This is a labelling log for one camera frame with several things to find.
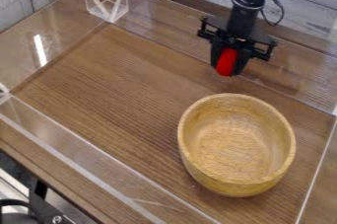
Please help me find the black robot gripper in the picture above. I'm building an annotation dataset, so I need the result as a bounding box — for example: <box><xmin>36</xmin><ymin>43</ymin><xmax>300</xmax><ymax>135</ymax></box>
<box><xmin>197</xmin><ymin>0</ymin><xmax>279</xmax><ymax>76</ymax></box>

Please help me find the red plush strawberry toy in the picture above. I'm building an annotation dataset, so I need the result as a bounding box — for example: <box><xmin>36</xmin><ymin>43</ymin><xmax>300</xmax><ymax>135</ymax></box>
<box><xmin>216</xmin><ymin>48</ymin><xmax>239</xmax><ymax>77</ymax></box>

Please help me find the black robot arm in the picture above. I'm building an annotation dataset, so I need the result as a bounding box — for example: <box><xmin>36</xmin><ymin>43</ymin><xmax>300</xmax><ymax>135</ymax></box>
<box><xmin>197</xmin><ymin>0</ymin><xmax>284</xmax><ymax>77</ymax></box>

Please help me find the oval wooden bowl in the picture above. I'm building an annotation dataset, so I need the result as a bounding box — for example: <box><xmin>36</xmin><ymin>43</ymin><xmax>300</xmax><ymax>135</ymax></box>
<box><xmin>177</xmin><ymin>93</ymin><xmax>296</xmax><ymax>197</ymax></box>

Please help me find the black table leg clamp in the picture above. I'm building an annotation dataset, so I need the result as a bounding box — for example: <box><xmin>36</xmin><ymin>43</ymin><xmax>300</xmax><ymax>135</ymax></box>
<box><xmin>30</xmin><ymin>180</ymin><xmax>96</xmax><ymax>224</ymax></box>

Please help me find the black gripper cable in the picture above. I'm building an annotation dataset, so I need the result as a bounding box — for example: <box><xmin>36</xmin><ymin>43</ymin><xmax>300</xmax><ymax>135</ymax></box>
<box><xmin>261</xmin><ymin>0</ymin><xmax>287</xmax><ymax>28</ymax></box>

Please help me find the clear acrylic corner bracket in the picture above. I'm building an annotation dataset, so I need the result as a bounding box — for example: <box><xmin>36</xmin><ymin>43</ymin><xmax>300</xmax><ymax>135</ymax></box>
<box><xmin>84</xmin><ymin>0</ymin><xmax>130</xmax><ymax>24</ymax></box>

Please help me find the clear acrylic tray wall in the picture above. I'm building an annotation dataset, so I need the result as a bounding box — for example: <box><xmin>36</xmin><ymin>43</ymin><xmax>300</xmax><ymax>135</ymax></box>
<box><xmin>0</xmin><ymin>0</ymin><xmax>337</xmax><ymax>224</ymax></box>

